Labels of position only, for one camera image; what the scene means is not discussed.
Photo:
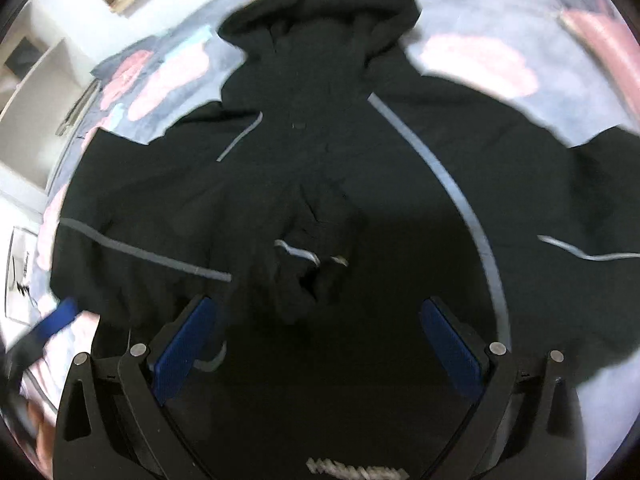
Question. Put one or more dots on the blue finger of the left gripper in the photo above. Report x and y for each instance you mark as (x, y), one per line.
(30, 346)

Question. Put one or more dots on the white bookshelf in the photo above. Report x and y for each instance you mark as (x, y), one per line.
(45, 84)

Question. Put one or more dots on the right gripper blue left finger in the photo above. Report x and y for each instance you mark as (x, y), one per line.
(112, 422)

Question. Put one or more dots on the black hooded jacket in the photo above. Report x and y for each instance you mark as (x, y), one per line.
(328, 193)

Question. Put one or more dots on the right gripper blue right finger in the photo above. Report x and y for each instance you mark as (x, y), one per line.
(524, 421)

